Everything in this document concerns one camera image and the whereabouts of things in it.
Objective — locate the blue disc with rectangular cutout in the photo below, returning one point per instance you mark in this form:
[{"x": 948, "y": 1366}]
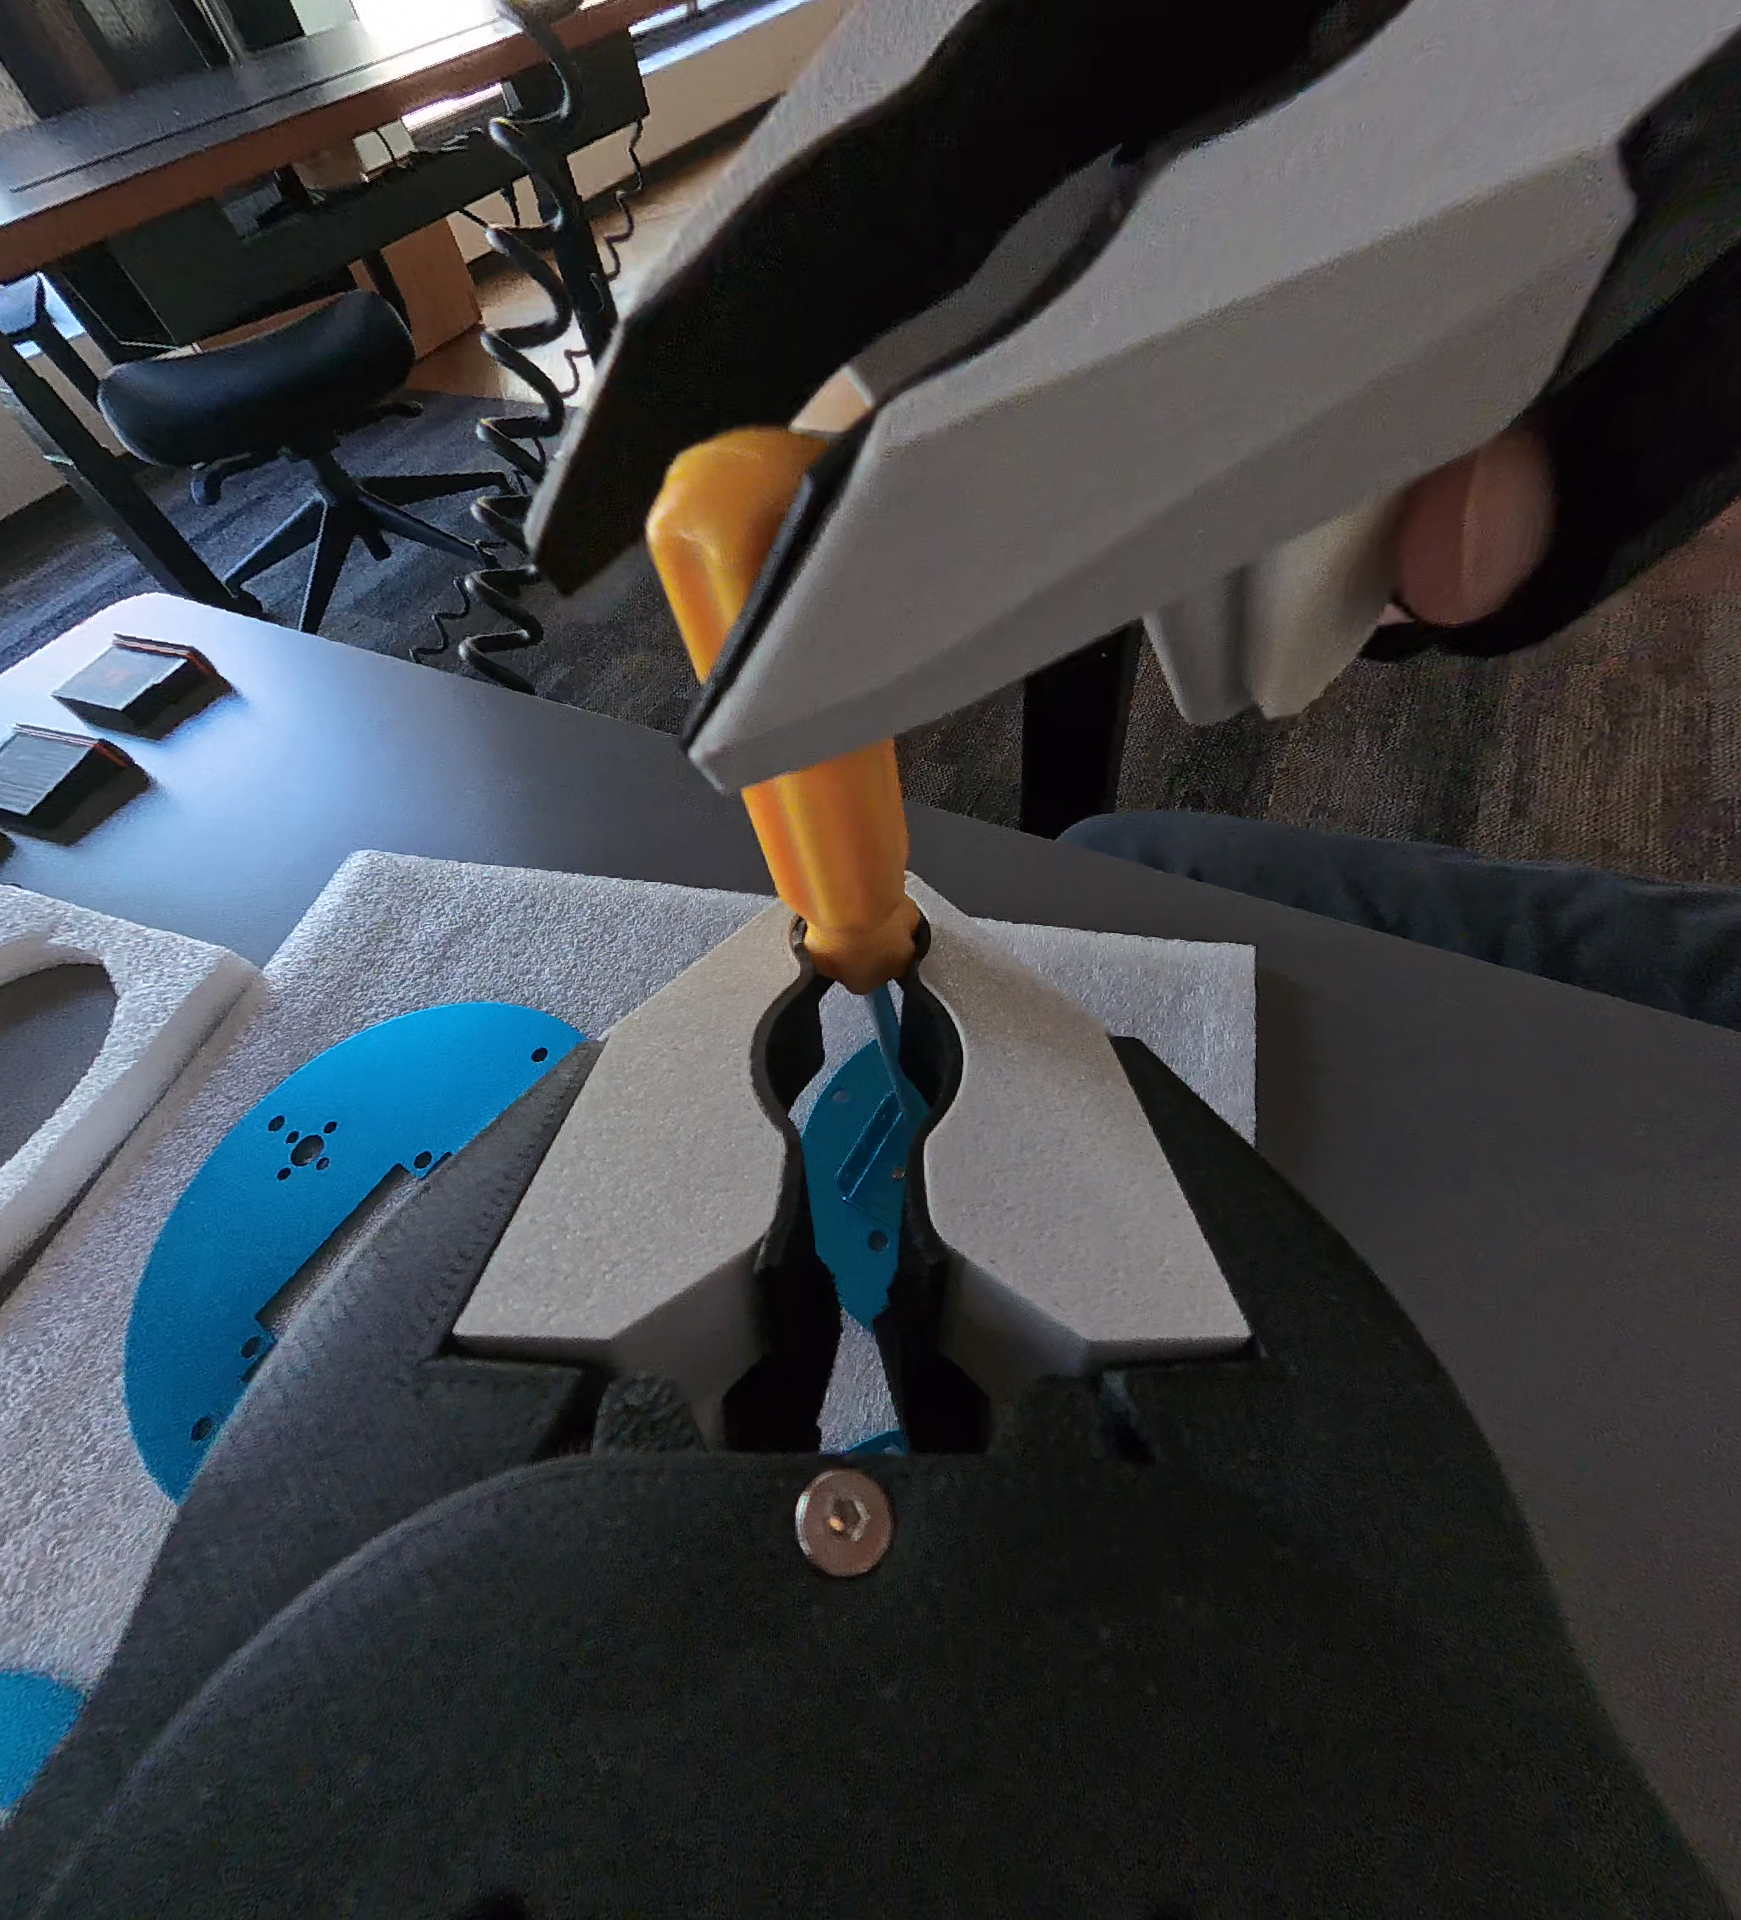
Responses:
[{"x": 181, "y": 1351}]

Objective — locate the blue metal bracket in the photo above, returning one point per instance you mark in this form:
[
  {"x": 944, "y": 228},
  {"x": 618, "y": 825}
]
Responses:
[{"x": 871, "y": 1163}]

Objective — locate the dark pants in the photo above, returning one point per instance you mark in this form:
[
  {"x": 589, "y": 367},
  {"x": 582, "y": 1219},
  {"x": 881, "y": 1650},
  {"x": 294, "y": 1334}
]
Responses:
[{"x": 1484, "y": 915}]

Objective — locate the black desk leg frame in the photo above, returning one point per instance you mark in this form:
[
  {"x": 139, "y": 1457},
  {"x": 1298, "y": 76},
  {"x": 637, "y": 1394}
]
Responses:
[{"x": 1074, "y": 751}]

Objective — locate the black shelving unit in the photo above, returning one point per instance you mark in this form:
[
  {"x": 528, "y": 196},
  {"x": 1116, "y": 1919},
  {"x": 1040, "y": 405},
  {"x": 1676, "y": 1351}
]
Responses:
[{"x": 1, "y": 61}]

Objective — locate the person's right hand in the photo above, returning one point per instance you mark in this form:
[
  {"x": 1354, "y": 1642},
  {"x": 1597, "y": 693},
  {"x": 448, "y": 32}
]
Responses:
[{"x": 1479, "y": 526}]

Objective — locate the blue perforated mounting disc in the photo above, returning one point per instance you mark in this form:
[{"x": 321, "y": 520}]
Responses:
[{"x": 871, "y": 1261}]

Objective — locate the small black box red trim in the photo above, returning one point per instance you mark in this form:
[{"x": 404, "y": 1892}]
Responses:
[
  {"x": 45, "y": 782},
  {"x": 136, "y": 687}
]

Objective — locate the white foam frame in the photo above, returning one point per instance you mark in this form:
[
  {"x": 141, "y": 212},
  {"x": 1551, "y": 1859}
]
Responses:
[{"x": 195, "y": 989}]

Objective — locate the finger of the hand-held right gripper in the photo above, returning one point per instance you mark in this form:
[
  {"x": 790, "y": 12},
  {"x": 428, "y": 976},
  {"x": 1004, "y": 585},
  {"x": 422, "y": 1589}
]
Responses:
[
  {"x": 1186, "y": 419},
  {"x": 811, "y": 152}
]

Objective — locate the white foam sheet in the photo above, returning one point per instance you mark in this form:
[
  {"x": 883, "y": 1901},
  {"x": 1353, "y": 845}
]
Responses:
[{"x": 511, "y": 930}]

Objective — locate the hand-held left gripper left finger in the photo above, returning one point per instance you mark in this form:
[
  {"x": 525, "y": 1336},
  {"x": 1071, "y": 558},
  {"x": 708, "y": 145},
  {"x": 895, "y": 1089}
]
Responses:
[{"x": 614, "y": 1200}]

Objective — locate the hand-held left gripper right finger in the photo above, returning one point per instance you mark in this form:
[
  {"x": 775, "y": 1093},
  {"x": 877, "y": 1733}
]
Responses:
[{"x": 1096, "y": 1200}]

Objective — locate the black saddle stool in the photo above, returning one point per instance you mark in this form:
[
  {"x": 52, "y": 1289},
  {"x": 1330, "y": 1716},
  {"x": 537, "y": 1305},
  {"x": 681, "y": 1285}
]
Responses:
[{"x": 256, "y": 375}]

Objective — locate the small brown cardboard box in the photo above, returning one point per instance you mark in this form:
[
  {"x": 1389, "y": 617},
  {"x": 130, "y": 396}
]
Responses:
[{"x": 428, "y": 299}]

